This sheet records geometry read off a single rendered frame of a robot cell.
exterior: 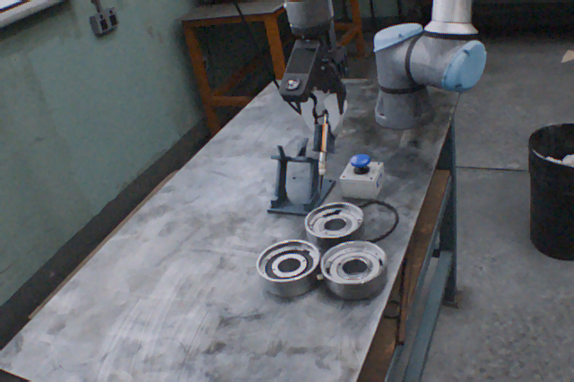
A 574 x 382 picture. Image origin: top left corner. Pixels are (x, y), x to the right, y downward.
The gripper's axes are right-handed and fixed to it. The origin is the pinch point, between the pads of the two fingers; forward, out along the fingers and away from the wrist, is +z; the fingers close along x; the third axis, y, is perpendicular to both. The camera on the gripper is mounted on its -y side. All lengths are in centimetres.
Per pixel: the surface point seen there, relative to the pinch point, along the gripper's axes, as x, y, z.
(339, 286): -9.6, -24.0, 13.3
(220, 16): 125, 164, 19
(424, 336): -11, 21, 73
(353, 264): -9.4, -17.1, 14.9
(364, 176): -4.4, 5.4, 12.1
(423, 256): -12.0, 18.5, 41.8
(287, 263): 1.7, -19.1, 14.7
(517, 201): -29, 126, 97
